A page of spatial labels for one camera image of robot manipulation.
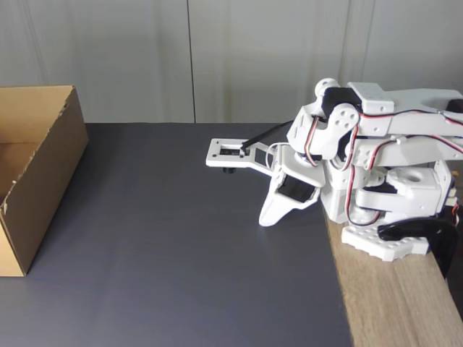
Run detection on brown cardboard box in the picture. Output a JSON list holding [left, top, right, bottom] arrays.
[[0, 85, 90, 278]]

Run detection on dark grey table mat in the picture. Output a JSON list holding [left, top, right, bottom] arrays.
[[0, 122, 354, 347]]

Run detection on black table clamp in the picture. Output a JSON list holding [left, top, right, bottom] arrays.
[[377, 216, 459, 280]]

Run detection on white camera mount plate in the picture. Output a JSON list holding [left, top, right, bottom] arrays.
[[205, 137, 282, 177]]

